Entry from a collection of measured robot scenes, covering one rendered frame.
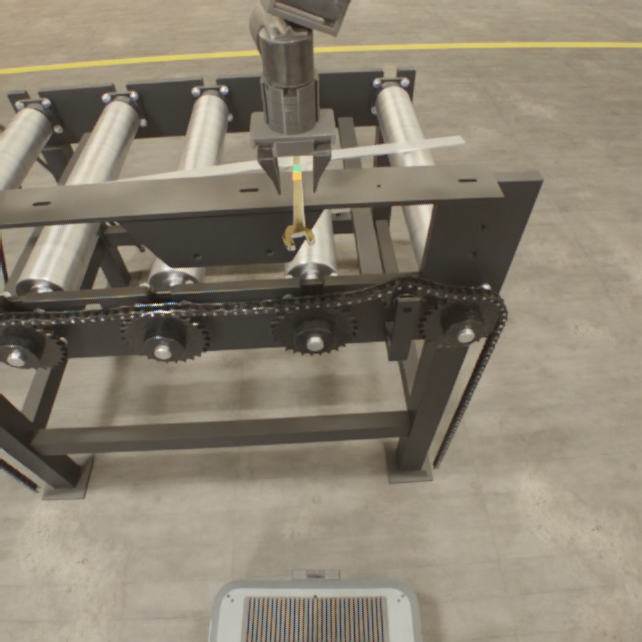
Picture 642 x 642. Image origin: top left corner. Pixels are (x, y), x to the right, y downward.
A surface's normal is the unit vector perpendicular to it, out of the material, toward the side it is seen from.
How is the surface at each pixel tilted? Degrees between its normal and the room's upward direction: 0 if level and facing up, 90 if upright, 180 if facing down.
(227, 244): 90
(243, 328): 90
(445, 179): 0
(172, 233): 90
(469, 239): 90
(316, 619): 0
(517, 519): 0
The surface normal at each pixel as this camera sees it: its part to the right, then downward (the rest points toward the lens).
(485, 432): -0.02, -0.62
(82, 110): 0.05, 0.78
